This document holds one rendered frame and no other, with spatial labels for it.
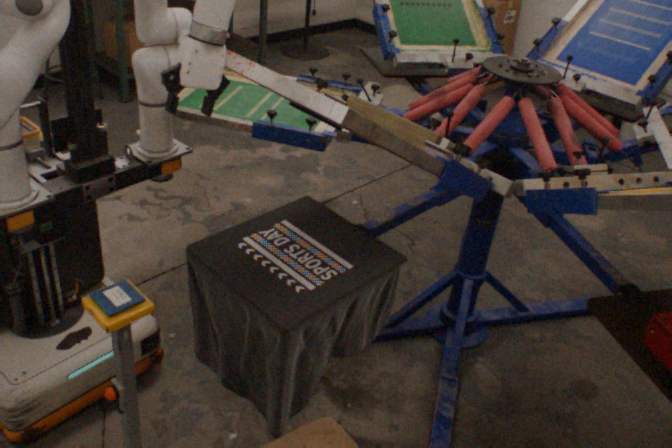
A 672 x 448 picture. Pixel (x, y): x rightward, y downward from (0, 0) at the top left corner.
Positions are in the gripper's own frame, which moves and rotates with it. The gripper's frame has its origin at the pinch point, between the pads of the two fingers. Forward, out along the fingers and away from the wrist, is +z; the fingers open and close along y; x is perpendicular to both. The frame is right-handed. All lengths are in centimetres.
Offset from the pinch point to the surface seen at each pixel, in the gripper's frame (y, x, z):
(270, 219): -54, -18, 40
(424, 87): -193, -68, 0
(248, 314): -28, 8, 53
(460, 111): -122, -5, -5
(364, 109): -73, -10, -1
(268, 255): -42, -4, 43
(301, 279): -43, 10, 43
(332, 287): -47, 18, 42
